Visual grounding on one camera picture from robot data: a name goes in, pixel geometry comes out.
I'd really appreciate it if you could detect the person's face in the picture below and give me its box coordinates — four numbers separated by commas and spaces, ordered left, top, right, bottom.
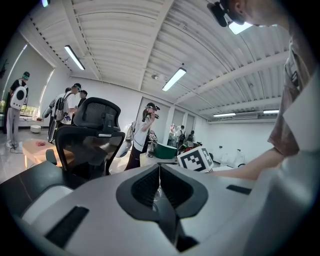
234, 0, 292, 32

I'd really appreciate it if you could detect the black office chair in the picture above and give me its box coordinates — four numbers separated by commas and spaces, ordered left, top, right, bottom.
45, 96, 126, 180

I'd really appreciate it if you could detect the green box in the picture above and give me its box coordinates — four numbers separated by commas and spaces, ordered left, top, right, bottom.
154, 142, 179, 160

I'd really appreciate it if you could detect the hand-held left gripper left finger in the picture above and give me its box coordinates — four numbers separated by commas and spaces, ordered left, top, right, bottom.
14, 163, 176, 256

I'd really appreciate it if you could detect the person's right forearm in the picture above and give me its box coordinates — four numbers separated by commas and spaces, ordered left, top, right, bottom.
212, 147, 285, 181

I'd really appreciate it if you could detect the clear drinking glass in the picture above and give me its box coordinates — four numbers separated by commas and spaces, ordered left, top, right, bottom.
152, 187, 164, 213

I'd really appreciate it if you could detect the black head-mounted camera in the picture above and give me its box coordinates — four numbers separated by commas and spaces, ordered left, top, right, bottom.
206, 0, 247, 28

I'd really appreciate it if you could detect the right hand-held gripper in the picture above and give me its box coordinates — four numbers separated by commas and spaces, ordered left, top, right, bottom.
176, 145, 215, 174

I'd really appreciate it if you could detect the brown printed t-shirt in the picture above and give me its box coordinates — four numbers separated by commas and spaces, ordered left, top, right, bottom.
267, 23, 320, 157

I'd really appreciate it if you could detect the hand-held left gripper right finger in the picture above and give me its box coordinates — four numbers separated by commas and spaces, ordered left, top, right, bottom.
159, 163, 256, 256

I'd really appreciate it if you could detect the light wooden table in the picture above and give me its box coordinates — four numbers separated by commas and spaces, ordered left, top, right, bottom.
22, 138, 76, 166

